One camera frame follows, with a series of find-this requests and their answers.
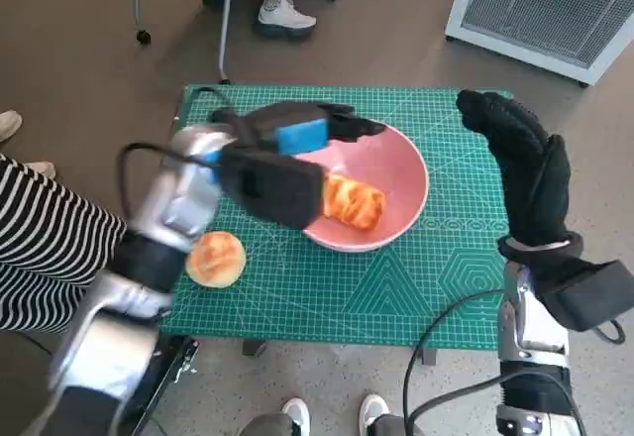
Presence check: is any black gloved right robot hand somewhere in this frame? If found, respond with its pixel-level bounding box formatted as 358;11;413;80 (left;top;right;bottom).
455;88;583;250

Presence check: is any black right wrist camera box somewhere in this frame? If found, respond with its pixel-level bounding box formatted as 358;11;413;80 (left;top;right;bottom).
537;260;634;332

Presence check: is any glazed twisted toy bread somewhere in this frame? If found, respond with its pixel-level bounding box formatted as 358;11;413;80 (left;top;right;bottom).
321;172;387;232

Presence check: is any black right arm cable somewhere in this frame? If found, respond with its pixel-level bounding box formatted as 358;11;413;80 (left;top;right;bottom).
401;289;506;436

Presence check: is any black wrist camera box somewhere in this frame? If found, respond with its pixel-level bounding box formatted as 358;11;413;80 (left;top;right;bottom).
217;146;328;232
537;260;634;332

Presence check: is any white sneaker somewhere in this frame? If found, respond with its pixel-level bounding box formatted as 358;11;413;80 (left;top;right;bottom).
359;394;390;430
280;396;312;436

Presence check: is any black cable loop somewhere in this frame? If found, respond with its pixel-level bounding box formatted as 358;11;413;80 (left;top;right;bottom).
591;319;627;345

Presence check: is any green cutting mat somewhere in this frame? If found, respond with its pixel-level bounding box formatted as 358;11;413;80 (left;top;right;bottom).
158;83;516;351

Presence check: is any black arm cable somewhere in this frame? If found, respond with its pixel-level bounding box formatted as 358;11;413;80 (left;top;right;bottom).
118;86;278;219
401;289;506;436

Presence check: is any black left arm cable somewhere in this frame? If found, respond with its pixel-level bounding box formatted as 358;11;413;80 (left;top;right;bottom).
118;86;278;219

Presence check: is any pink bowl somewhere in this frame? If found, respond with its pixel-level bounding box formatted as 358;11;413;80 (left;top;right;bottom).
291;121;431;254

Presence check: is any beige shoe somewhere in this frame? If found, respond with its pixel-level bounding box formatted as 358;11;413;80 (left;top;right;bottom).
0;110;24;143
22;161;55;179

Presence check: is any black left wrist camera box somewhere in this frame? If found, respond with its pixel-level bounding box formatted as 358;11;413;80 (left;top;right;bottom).
217;146;328;232

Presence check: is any black metal bar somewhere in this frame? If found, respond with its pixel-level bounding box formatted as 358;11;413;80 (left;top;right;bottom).
131;335;202;436

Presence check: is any round toy bread bun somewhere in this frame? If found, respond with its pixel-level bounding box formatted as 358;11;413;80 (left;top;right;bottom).
185;230;248;288

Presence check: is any grey wheeled chair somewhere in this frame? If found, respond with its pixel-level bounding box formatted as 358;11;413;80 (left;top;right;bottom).
132;0;237;85

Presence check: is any white vented cabinet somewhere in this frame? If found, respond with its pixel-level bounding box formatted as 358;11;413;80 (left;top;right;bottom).
444;0;634;88

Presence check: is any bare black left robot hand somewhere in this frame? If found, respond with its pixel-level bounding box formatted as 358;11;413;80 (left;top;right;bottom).
207;101;387;158

